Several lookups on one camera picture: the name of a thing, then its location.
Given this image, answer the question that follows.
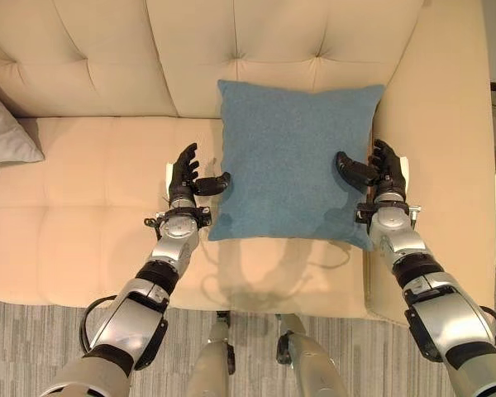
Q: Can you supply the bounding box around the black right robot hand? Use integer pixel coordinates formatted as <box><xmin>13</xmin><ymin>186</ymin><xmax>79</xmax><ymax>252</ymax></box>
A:
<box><xmin>334</xmin><ymin>138</ymin><xmax>410</xmax><ymax>199</ymax></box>

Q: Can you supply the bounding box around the beige tufted sofa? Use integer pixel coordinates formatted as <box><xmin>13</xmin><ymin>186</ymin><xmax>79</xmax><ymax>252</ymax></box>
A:
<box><xmin>0</xmin><ymin>0</ymin><xmax>496</xmax><ymax>328</ymax></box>

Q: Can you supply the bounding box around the blue square cushion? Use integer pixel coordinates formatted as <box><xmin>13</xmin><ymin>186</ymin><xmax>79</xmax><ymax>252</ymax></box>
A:
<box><xmin>207</xmin><ymin>79</ymin><xmax>386</xmax><ymax>252</ymax></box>

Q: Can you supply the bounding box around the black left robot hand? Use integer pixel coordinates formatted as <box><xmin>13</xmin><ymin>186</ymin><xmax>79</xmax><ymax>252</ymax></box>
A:
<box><xmin>165</xmin><ymin>142</ymin><xmax>232</xmax><ymax>206</ymax></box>

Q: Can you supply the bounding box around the silver left robot leg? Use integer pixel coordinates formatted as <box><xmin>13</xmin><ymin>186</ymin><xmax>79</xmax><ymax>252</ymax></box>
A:
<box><xmin>185</xmin><ymin>310</ymin><xmax>237</xmax><ymax>397</ymax></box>

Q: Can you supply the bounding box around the grey cushion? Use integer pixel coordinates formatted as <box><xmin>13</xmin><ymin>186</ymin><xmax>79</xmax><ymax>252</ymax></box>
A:
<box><xmin>0</xmin><ymin>84</ymin><xmax>45</xmax><ymax>165</ymax></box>

